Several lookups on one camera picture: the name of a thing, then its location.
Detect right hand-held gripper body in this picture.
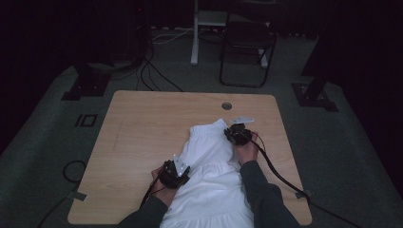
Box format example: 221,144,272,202
229,115,255,146

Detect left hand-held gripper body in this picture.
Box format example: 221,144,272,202
158,154,191,190

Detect white skirt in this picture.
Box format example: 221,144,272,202
160,118,256,228

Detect person's right hand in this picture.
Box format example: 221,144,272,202
234,134,259,167

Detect person's left hand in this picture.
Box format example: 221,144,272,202
151,166,179,207

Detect black stand base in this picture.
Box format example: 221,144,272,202
291,0,339,112
61,61,112,102

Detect grey tape piece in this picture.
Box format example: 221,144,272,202
294,189,313,200
67,191,87,202

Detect white metal stand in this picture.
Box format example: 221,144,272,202
189,0,270,69

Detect black folding chair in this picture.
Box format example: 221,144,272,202
219,0,278,88

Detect dark equipment box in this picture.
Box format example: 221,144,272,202
126,0,153,61

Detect left hand-held gripper cable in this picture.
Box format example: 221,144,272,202
139,175,167,208

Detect hand-held gripper cable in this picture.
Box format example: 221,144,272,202
250,131,362,228
139,175,167,208

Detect right hand-held gripper cable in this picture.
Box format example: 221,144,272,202
250,131,362,228

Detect black floor cables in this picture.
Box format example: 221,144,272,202
136,56,184,93

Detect black floor cable loop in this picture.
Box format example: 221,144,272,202
37,160,87,228

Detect white floor cable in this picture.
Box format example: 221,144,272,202
151,28,195,45

